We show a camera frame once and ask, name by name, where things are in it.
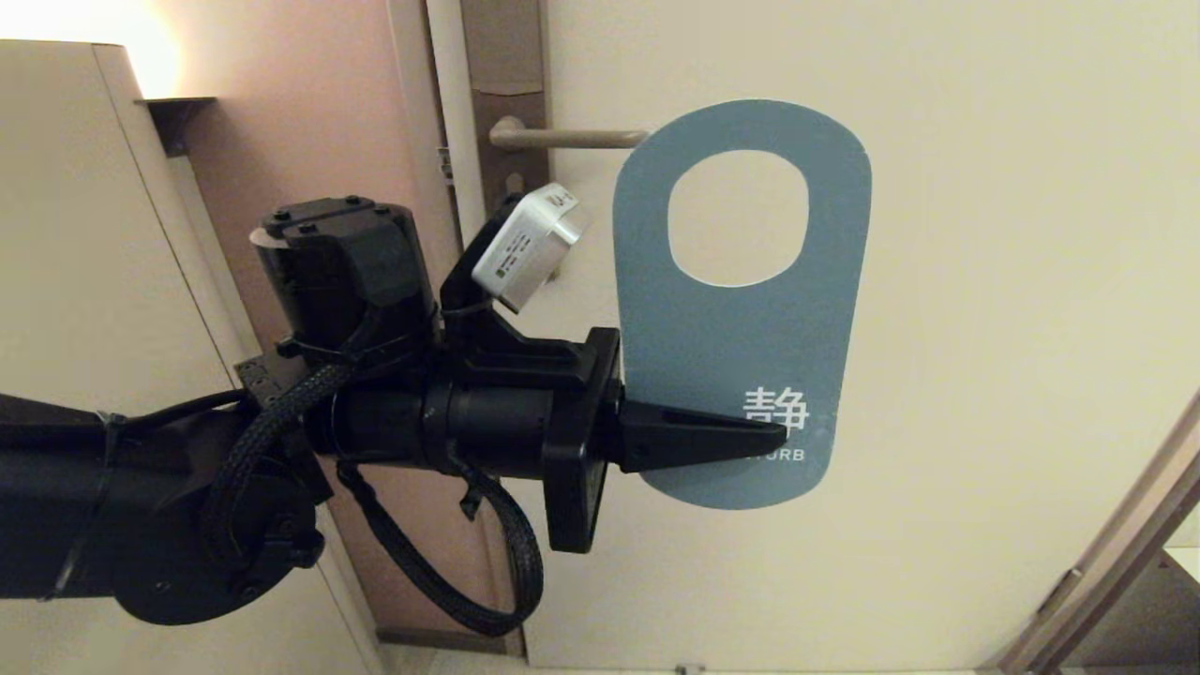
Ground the brown metal lock plate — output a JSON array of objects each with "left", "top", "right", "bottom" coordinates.
[{"left": 458, "top": 0, "right": 552, "bottom": 283}]

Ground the braided left arm cable sleeve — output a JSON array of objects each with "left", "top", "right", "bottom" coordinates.
[{"left": 201, "top": 360, "right": 359, "bottom": 575}]

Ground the closet frame hinge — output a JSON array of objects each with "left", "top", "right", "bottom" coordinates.
[{"left": 1035, "top": 568, "right": 1085, "bottom": 618}]

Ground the cream white door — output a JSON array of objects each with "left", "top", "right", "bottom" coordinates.
[{"left": 424, "top": 0, "right": 1200, "bottom": 673}]

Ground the brown closet frame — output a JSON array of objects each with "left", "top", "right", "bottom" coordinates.
[{"left": 982, "top": 388, "right": 1200, "bottom": 675}]

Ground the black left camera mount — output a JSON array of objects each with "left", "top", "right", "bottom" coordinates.
[{"left": 438, "top": 192, "right": 602, "bottom": 391}]

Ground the black left camera cable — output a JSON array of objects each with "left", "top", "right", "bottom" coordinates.
[{"left": 335, "top": 457, "right": 548, "bottom": 639}]

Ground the beige metal door handle lever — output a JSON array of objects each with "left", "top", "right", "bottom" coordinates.
[{"left": 487, "top": 114, "right": 651, "bottom": 154}]

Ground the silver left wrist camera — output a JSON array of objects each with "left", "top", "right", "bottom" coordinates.
[{"left": 470, "top": 182, "right": 593, "bottom": 316}]

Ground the white and blue door hanger sign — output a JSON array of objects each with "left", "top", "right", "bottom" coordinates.
[{"left": 611, "top": 97, "right": 875, "bottom": 513}]

